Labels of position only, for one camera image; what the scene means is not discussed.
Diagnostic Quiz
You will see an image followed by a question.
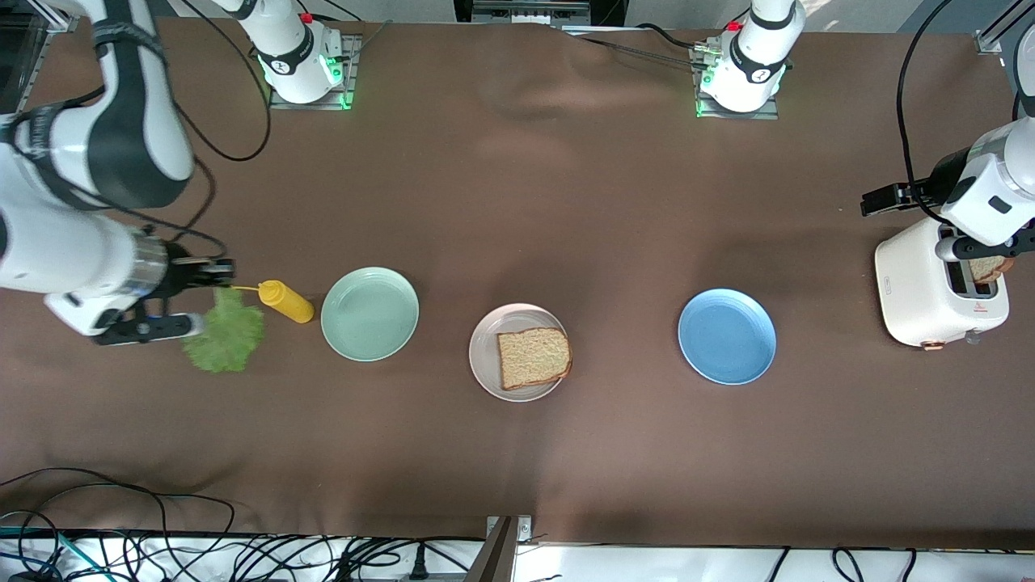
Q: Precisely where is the green lettuce leaf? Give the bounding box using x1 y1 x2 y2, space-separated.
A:
182 287 266 374

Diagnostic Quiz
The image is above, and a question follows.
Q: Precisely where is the yellow mustard squeeze bottle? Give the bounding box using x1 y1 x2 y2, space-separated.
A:
230 280 315 324

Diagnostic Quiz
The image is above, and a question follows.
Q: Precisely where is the brown bread slice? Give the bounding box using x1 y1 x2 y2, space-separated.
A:
496 327 573 391
969 255 1014 284

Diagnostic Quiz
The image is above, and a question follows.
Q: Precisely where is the mint green plate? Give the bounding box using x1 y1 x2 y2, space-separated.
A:
321 267 420 362

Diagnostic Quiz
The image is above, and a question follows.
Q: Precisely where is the blue plate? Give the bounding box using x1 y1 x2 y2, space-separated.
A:
678 289 777 386

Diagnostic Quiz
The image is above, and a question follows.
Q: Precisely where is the beige plate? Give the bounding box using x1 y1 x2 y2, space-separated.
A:
469 303 571 403

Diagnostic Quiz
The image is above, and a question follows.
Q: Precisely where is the white toaster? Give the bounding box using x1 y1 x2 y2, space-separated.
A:
875 217 1011 350

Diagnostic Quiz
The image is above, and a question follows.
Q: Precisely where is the brown table cover cloth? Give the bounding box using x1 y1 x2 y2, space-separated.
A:
0 15 1035 550

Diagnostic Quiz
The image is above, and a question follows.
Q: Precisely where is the black equipment stand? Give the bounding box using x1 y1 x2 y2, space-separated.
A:
453 0 627 29

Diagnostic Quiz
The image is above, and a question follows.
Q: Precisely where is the aluminium frame profile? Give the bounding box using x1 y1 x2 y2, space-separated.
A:
974 0 1035 56

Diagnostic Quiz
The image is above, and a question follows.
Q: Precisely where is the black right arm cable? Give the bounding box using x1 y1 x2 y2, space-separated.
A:
16 0 273 264

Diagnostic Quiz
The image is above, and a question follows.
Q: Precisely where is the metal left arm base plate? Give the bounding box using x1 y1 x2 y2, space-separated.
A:
694 44 781 120

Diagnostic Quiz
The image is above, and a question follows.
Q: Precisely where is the long looping black cable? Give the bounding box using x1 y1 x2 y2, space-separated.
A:
0 467 237 582

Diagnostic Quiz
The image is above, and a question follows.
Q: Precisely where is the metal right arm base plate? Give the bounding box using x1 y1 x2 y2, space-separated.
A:
268 34 362 111

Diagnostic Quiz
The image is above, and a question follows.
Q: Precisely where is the black cable to arm base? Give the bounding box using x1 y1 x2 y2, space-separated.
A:
566 23 733 70

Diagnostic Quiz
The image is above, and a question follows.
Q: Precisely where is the teal cable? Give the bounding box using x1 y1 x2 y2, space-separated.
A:
0 525 110 582

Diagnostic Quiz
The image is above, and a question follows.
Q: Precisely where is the aluminium table edge bracket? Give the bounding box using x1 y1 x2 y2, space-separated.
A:
465 515 534 582

